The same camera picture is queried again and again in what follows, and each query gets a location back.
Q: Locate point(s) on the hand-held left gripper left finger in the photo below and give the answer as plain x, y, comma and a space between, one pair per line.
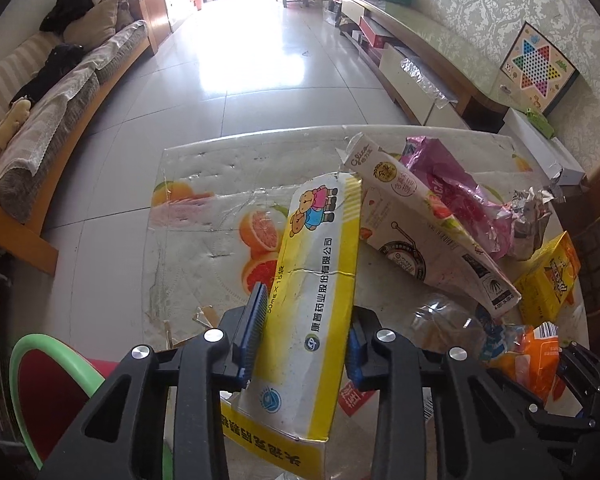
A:
250, 335

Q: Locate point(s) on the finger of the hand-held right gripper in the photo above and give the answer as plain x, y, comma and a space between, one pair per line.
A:
580, 430

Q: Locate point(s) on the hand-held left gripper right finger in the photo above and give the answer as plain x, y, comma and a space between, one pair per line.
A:
356, 362

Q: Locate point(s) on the long yellow bear box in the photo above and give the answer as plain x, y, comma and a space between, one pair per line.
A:
310, 270

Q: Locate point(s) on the cream biscuit stick box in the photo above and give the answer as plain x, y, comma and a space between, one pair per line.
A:
415, 220

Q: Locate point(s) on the pink wrapper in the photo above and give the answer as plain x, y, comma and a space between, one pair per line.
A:
460, 185

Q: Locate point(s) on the red bin with green rim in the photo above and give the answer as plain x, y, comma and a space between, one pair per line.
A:
50, 390

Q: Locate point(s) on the brown cardboard scrap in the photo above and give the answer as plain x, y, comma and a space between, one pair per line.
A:
205, 316

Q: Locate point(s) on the orange packet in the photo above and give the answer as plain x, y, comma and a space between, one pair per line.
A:
522, 360

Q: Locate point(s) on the clear plastic bottle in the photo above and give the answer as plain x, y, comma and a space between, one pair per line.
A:
445, 320

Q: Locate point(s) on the fruit print table cover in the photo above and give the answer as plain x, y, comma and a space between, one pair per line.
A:
205, 240

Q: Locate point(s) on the yellow orange carton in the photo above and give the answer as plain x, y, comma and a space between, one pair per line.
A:
545, 280

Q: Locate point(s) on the crumpled grey paper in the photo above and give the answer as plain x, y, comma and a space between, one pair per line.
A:
527, 220

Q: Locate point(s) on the white cardboard box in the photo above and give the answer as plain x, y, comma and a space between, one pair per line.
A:
530, 140

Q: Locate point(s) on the clear plastic sheet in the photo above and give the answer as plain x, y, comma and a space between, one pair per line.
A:
425, 80

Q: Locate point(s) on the wooden sofa with striped cover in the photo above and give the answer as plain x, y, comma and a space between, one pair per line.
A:
65, 105

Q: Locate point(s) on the green packet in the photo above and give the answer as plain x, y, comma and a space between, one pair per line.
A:
540, 122

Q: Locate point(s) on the cream plush toy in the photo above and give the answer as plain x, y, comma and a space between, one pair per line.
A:
7, 122

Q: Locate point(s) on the black clothing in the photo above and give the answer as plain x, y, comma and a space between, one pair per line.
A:
50, 72

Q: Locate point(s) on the long television cabinet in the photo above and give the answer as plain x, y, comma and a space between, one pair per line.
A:
430, 40

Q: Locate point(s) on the star checkers board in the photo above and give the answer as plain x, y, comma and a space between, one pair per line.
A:
537, 67

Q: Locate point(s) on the patterned cushion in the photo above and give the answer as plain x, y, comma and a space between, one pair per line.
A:
124, 10

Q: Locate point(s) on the beige cushion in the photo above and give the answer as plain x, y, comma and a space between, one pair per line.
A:
92, 22

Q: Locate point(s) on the black bag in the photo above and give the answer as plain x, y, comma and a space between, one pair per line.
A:
67, 10

